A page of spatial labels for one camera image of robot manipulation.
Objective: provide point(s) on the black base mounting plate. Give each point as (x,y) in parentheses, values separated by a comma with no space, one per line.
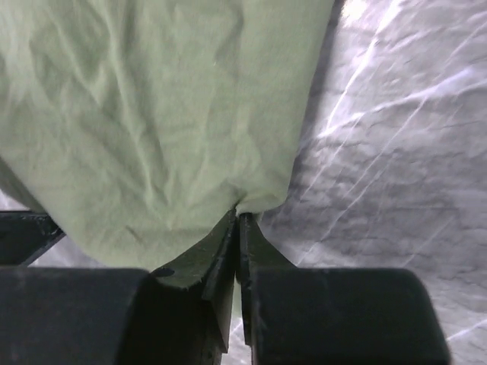
(25,236)

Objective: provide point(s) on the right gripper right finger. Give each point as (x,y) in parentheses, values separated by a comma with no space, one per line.
(295,315)

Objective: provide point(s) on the green printed tank top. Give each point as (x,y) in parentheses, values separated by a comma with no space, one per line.
(137,125)

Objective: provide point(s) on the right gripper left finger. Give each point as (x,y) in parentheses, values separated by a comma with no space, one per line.
(177,314)

